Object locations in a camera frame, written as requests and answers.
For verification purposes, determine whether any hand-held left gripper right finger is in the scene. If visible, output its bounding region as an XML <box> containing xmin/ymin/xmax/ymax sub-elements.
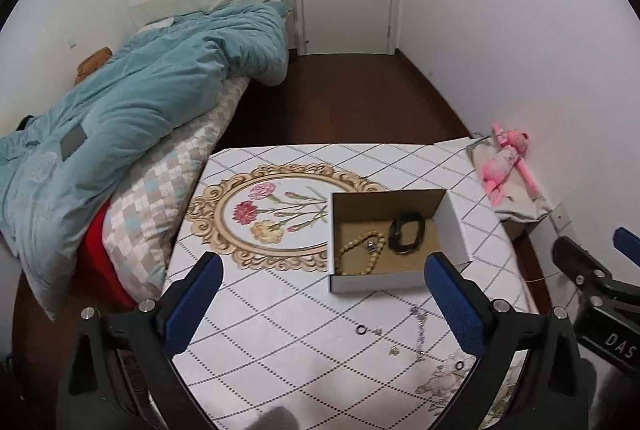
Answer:
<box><xmin>424</xmin><ymin>251</ymin><xmax>598</xmax><ymax>430</ymax></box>

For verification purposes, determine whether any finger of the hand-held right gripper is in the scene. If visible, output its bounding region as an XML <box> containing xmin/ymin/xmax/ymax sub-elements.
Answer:
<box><xmin>551</xmin><ymin>236</ymin><xmax>640</xmax><ymax>307</ymax></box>
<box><xmin>613</xmin><ymin>227</ymin><xmax>640</xmax><ymax>262</ymax></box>

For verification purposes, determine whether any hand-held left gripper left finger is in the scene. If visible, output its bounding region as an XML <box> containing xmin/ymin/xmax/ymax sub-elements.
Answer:
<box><xmin>57</xmin><ymin>253</ymin><xmax>223</xmax><ymax>430</ymax></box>

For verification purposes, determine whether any white cardboard box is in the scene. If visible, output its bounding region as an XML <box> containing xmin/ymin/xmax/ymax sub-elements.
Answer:
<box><xmin>327</xmin><ymin>189</ymin><xmax>473</xmax><ymax>295</ymax></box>

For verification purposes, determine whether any beige cloth bag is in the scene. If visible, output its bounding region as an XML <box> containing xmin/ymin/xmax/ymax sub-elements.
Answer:
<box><xmin>467</xmin><ymin>137</ymin><xmax>553</xmax><ymax>223</ymax></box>

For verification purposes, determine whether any floral diamond pattern tablecloth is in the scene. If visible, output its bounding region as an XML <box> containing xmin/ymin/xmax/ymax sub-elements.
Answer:
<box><xmin>162</xmin><ymin>141</ymin><xmax>543</xmax><ymax>430</ymax></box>

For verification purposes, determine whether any checkered bed sheet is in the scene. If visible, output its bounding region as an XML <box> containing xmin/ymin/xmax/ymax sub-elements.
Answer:
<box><xmin>22</xmin><ymin>75</ymin><xmax>251</xmax><ymax>321</ymax></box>

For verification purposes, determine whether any red cloth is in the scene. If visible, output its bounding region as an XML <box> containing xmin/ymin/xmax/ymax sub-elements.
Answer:
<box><xmin>75</xmin><ymin>203</ymin><xmax>138</xmax><ymax>308</ymax></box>

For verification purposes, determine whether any pink plush toy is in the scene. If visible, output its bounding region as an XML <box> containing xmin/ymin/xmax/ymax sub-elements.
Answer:
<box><xmin>482</xmin><ymin>121</ymin><xmax>538</xmax><ymax>206</ymax></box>

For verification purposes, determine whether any light blue duvet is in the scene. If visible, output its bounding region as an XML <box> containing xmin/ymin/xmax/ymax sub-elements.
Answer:
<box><xmin>0</xmin><ymin>2</ymin><xmax>293</xmax><ymax>258</ymax></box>

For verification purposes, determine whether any brown plush toy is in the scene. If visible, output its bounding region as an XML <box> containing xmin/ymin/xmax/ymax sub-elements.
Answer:
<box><xmin>75</xmin><ymin>47</ymin><xmax>113</xmax><ymax>86</ymax></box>

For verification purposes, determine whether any silver chain necklace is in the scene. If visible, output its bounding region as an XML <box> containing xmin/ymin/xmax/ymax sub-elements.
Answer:
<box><xmin>410</xmin><ymin>305</ymin><xmax>430</xmax><ymax>358</ymax></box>

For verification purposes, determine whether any black bracelet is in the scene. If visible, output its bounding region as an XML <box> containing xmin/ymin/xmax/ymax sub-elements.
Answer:
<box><xmin>388</xmin><ymin>213</ymin><xmax>427</xmax><ymax>255</ymax></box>

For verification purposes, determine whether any beige bead bracelet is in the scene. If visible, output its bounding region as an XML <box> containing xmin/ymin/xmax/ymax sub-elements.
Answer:
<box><xmin>337</xmin><ymin>231</ymin><xmax>386</xmax><ymax>276</ymax></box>

